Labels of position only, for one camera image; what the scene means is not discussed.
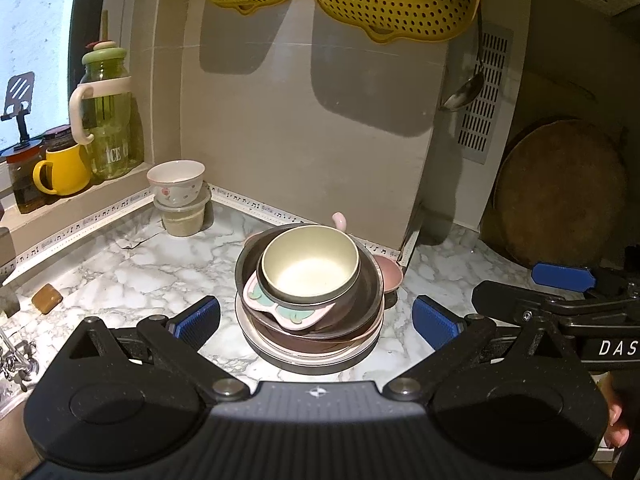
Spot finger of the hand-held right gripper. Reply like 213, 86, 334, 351
472, 280, 547, 322
531, 261, 601, 294

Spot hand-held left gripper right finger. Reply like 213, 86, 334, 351
382, 295, 583, 403

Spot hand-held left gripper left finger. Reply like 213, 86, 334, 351
47, 296, 252, 405

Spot small steel insert bowl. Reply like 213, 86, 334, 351
256, 225, 362, 307

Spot cream round bowl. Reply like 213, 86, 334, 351
262, 225, 361, 306

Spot person's right hand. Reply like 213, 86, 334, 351
601, 376, 632, 452

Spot round wooden cutting board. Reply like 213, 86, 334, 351
492, 117, 628, 271

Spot clear plastic container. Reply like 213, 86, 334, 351
153, 192, 211, 237

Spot white floral bowl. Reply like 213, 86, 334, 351
146, 160, 206, 207

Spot small brown block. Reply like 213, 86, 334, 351
31, 283, 64, 315

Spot chrome faucet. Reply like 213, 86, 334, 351
0, 330, 38, 391

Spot white vent grille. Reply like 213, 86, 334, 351
457, 24, 514, 165

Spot yellow mug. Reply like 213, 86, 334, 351
32, 144, 92, 196

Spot metal ladle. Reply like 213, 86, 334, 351
440, 5, 486, 111

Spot green water bottle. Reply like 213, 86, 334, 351
69, 40, 136, 181

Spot glass jar with brown lid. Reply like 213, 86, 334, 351
6, 142, 48, 215

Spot dark lidded jar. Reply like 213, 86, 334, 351
42, 127, 76, 153

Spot black phone stand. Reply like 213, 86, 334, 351
0, 71, 36, 151

